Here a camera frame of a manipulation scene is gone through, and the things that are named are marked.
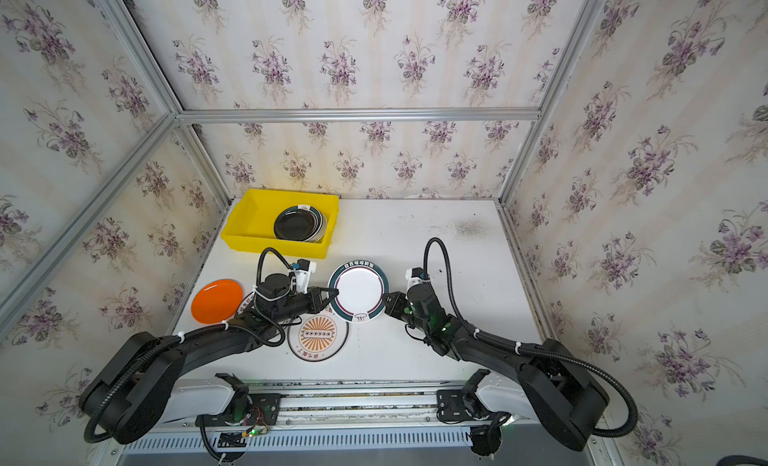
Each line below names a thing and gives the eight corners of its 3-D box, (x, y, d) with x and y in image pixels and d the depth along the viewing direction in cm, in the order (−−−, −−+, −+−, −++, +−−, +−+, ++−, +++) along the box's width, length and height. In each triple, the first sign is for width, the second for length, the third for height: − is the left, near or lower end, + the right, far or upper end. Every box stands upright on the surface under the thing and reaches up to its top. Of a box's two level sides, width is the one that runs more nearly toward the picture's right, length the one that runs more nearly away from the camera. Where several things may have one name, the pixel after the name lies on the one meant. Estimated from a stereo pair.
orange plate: (187, 324, 90) (182, 320, 88) (205, 284, 99) (200, 279, 96) (235, 324, 90) (231, 320, 88) (248, 284, 99) (245, 279, 97)
